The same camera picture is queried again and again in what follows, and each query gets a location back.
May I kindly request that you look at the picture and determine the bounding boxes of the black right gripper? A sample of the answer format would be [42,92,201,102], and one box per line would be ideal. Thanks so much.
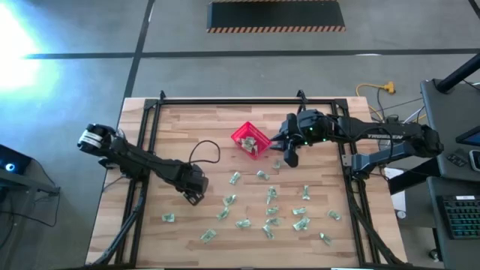
[270,110,331,152]

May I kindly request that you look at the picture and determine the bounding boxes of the red plastic mesh basket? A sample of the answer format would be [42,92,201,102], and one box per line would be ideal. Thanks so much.
[229,121,273,161]

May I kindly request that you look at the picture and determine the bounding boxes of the black hazard-striped floor mat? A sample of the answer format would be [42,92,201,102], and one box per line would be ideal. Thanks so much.
[205,0,347,35]

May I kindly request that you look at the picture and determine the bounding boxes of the white paper sheet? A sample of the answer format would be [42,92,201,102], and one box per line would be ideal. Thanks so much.
[382,166,408,213]

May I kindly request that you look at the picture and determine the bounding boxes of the black diagonal desk brace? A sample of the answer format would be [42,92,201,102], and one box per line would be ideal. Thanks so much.
[387,159,442,196]

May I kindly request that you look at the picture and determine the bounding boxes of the grey equipment stand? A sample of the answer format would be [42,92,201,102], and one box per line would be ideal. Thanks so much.
[0,167,62,198]

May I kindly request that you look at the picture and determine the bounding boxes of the small black controller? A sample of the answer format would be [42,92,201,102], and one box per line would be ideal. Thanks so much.
[445,151,469,169]

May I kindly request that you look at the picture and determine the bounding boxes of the black device blue light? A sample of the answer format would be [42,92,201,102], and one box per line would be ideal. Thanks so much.
[0,143,33,176]

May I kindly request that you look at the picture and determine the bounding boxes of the black tablet screen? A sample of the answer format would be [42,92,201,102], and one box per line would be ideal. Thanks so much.
[454,124,480,148]

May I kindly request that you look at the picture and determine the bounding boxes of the black round pole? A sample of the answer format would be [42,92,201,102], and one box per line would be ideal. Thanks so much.
[434,51,480,95]

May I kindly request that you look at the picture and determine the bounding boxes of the white handheld device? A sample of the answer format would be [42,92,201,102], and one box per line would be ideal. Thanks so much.
[468,148,480,173]

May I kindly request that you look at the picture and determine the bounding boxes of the black backlit keyboard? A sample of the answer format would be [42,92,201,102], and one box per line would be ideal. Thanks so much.
[436,194,480,241]

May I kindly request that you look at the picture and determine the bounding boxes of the dark grey keyboard desk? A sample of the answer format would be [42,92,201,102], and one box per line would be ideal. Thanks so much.
[426,175,480,270]

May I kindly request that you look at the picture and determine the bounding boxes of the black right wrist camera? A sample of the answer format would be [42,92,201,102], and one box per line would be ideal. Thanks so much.
[283,146,300,169]

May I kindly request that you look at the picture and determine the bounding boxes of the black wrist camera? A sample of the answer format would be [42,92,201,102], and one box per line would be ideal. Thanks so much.
[182,188,206,207]
[283,146,300,169]

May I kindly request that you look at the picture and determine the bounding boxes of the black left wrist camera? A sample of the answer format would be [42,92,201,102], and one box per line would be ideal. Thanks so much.
[182,188,206,207]

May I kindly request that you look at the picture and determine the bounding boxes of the black left camera cable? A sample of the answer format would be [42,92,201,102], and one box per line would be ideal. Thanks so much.
[187,139,221,166]

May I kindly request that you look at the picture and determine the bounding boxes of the black aluminium table frame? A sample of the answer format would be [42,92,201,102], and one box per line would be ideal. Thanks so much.
[88,88,410,269]

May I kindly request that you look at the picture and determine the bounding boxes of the yellow extension cord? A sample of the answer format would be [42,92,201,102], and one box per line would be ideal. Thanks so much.
[355,81,428,125]

